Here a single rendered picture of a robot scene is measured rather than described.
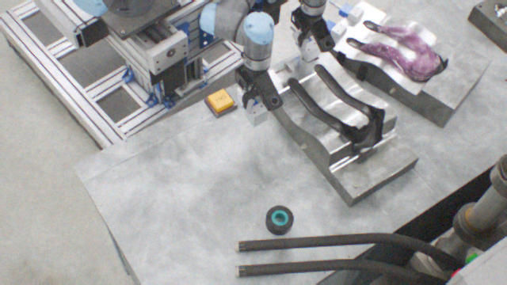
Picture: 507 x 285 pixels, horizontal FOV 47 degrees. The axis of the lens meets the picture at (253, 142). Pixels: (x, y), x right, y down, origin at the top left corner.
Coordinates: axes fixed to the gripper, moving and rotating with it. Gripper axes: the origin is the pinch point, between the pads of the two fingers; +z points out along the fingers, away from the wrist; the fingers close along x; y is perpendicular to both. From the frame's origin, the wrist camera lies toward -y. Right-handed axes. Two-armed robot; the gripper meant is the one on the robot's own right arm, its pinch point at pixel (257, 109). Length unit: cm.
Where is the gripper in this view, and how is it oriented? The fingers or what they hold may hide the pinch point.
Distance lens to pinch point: 173.5
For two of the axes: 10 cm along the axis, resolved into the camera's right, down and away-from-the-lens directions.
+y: -5.6, -7.2, 4.2
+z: -0.5, 5.3, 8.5
